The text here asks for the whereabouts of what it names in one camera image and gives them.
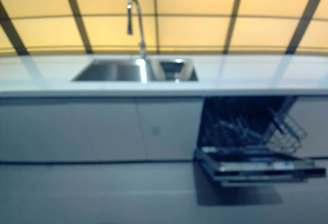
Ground white cabinet panel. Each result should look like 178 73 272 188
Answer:
290 97 328 158

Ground narrow white cabinet door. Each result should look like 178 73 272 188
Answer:
135 97 203 161

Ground wire dishwasher rack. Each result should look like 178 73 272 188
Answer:
204 100 309 156

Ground stainless steel sink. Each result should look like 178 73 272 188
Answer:
71 56 200 83

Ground chrome gooseneck kitchen faucet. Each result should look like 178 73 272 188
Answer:
126 0 150 58

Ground dark cabinet plinth strip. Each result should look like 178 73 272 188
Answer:
0 159 199 165

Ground dark window frame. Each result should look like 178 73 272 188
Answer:
0 0 328 56

